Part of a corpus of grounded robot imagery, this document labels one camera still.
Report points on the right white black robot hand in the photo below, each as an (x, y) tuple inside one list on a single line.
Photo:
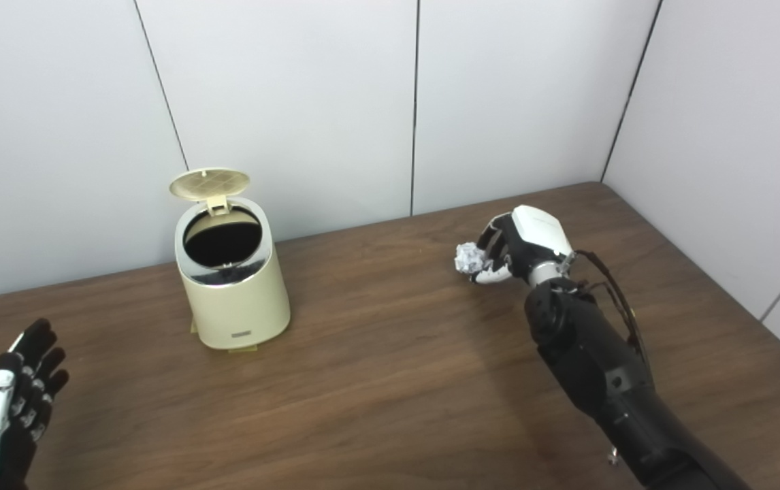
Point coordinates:
[(533, 235)]

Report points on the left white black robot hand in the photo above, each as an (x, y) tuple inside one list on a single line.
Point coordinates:
[(2, 415)]

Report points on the white paper ball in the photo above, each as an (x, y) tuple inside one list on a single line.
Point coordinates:
[(469, 258)]

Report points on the cream-colored trash bin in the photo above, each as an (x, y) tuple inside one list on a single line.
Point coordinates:
[(237, 306)]

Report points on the round cream bin lid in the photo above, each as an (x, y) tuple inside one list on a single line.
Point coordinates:
[(209, 184)]

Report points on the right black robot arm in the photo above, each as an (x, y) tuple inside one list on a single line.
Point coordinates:
[(608, 367)]

